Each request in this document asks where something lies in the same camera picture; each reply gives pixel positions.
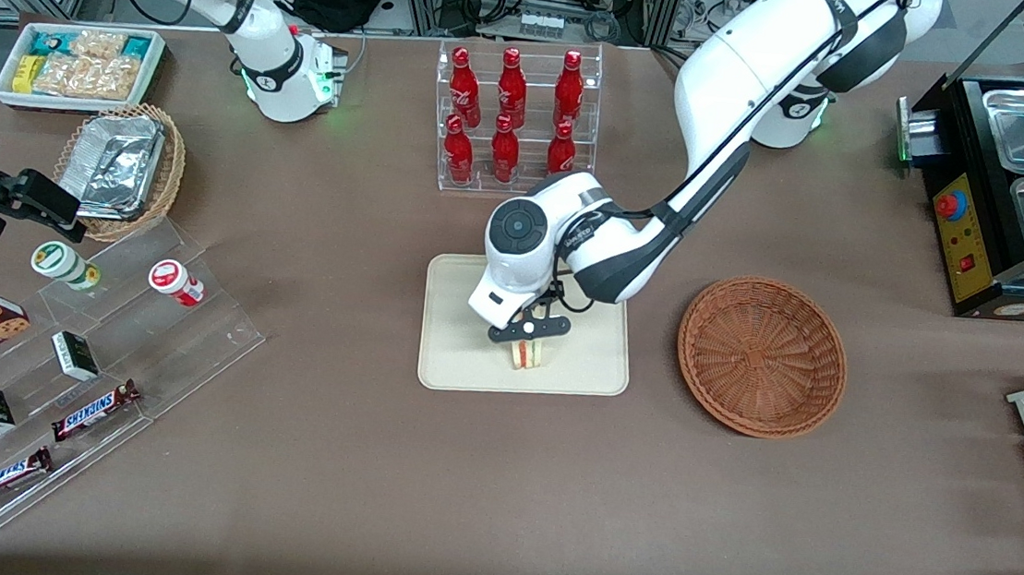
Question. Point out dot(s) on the small clear cracker bag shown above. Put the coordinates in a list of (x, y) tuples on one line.
[(98, 44)]

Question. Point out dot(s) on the green-lid white bottle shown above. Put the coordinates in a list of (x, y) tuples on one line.
[(60, 262)]

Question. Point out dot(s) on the black left camera mount bracket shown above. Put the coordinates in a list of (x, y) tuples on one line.
[(529, 329)]

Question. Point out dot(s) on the clear acrylic stepped shelf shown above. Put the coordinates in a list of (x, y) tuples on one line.
[(192, 343)]

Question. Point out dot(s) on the red cola bottle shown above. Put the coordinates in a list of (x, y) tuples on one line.
[(459, 153), (512, 88), (504, 152), (561, 153), (464, 89), (569, 89)]

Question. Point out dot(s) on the red-lid white bottle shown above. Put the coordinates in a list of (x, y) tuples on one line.
[(174, 281)]

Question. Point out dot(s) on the beige rectangular tray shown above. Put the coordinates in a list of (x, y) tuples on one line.
[(580, 358)]

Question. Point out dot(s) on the triangular sandwich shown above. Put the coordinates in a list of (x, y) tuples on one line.
[(527, 356)]

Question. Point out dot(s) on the teal snack packet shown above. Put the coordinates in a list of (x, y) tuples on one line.
[(136, 47), (48, 43)]

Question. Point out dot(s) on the round brown wicker basket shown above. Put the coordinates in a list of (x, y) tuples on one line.
[(761, 356)]

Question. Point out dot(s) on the white snack bin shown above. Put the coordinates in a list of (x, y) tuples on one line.
[(5, 90)]

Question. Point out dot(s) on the white power strip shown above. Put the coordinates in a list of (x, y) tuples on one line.
[(542, 23)]

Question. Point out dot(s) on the yellow snack packet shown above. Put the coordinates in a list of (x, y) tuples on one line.
[(25, 73)]

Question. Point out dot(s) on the light wicker basket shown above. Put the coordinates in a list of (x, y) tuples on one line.
[(170, 174)]

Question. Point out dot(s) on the aluminium foil tray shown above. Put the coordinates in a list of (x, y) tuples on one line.
[(110, 164)]

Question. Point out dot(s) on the clear acrylic bottle rack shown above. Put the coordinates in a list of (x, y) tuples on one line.
[(525, 191)]

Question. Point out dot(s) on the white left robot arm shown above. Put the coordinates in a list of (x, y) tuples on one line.
[(734, 75)]

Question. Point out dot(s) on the large clear cracker bag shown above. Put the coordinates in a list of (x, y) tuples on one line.
[(86, 76)]

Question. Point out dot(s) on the black hot food display machine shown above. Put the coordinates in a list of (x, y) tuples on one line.
[(954, 113)]

